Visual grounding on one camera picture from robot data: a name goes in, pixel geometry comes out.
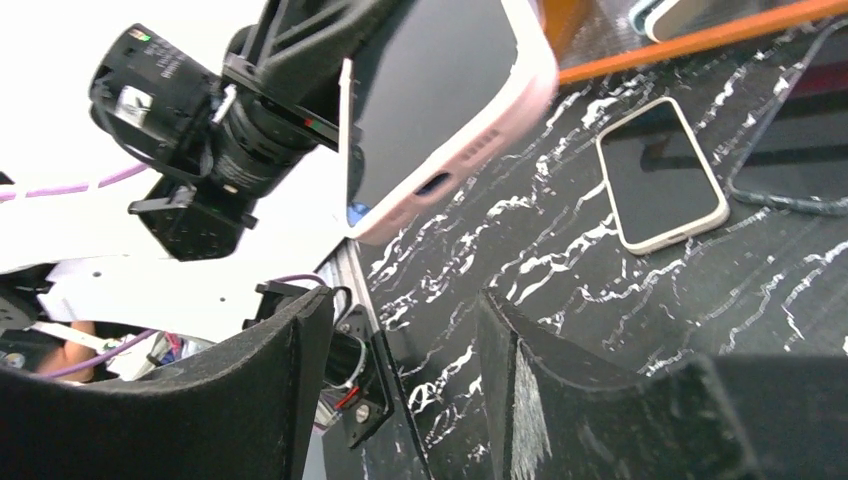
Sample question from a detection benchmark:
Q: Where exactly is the orange wooden shelf rack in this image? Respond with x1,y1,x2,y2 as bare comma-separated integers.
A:
531,0,847,85

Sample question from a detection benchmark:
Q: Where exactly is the cream cased phone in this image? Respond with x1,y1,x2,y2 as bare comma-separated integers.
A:
595,97,730,256

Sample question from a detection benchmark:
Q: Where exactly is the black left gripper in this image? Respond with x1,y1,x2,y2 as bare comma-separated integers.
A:
221,0,400,149

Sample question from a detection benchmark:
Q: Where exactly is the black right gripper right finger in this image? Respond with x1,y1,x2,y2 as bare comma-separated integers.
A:
476,289,847,479

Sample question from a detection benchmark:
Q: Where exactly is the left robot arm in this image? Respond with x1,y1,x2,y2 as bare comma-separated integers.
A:
1,1,400,334

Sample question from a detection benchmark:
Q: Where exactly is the black smartphone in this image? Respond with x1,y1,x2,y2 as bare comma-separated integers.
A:
347,1,517,224

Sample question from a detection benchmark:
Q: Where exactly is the clear phone case with phone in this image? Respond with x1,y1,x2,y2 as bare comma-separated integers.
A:
729,19,847,216

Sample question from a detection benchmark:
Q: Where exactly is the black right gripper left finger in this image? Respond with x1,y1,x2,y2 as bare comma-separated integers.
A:
1,287,334,479

